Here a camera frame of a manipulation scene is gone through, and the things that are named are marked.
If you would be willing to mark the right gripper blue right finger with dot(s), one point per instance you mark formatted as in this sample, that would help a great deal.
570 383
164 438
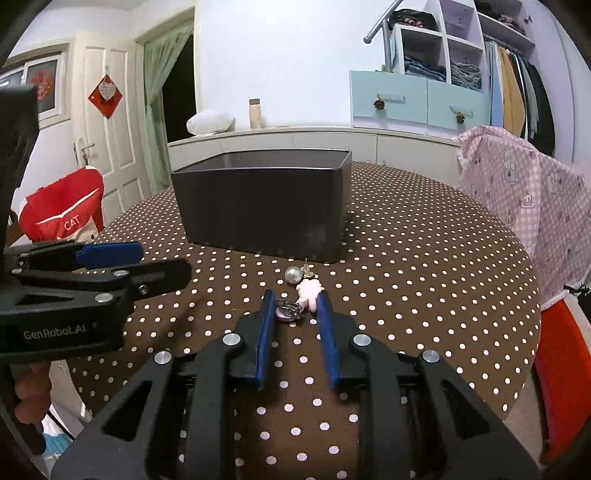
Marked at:
419 419

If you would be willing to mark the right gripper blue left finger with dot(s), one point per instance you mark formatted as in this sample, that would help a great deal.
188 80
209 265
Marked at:
171 420

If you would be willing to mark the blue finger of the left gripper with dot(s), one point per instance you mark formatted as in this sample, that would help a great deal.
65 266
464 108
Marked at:
67 256
33 296

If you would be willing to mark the pink plush charm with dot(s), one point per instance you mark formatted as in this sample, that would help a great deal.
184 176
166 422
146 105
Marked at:
307 292

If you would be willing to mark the left hand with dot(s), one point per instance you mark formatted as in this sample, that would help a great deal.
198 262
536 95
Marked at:
33 389

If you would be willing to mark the red cat chair cover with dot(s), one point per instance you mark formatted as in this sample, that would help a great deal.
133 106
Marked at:
67 209

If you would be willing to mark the white panel door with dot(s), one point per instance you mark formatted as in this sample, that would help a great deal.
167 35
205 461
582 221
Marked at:
112 146

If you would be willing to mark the brown polka dot tablecloth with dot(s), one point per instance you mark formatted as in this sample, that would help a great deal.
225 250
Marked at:
422 267

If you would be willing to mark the red chair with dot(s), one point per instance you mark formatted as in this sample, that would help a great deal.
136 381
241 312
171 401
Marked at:
562 367

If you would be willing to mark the white pearl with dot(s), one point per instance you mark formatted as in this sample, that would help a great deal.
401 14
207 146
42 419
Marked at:
293 275

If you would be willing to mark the red door ornament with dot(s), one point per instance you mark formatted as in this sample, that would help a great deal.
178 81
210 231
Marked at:
105 96

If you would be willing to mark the white pillow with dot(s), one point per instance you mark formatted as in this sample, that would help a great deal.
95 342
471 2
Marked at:
209 121

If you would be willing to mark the dark rectangular storage box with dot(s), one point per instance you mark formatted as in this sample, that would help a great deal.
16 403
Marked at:
281 202

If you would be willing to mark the window with red decorations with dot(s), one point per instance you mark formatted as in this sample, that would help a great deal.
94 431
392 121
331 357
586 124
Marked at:
46 67

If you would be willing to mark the beige bottle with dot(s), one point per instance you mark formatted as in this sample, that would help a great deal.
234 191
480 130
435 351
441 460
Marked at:
255 114

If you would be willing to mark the green curtain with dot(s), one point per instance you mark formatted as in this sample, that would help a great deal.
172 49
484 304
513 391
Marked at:
160 56

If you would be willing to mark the pink checkered cloth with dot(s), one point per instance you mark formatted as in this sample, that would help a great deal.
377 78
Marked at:
545 203

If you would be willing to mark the teal drawer unit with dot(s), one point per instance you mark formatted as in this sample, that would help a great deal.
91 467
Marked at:
414 104

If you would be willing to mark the hanging clothes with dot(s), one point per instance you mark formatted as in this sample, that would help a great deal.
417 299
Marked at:
519 102

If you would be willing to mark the grey metal handrail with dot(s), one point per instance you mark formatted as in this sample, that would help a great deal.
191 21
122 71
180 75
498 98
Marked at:
382 25

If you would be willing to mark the white cubby shelf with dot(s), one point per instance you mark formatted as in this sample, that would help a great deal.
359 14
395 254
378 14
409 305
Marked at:
444 33

